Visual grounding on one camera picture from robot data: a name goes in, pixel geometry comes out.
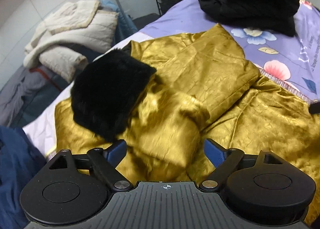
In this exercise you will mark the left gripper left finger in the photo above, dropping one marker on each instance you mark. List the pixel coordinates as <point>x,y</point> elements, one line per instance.
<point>104,163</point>

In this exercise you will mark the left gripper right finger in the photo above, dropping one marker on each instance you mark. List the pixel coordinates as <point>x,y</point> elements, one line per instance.
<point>225,161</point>

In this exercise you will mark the gold satin jacket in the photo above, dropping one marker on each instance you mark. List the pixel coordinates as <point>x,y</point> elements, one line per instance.
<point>165,96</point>

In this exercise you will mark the navy blue garment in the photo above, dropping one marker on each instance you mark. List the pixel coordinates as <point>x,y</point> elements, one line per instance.
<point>20,162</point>

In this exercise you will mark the grey duvet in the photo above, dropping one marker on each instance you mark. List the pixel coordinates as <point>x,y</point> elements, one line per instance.
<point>28,93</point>

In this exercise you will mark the purple floral bed sheet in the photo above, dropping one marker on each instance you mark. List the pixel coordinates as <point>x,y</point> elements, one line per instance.
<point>293,60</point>

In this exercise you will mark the cream quilted jacket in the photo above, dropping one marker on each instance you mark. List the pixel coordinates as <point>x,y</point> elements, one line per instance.
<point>82,23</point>

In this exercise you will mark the teal bed skirt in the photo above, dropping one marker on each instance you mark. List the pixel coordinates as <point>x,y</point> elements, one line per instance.
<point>125,26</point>

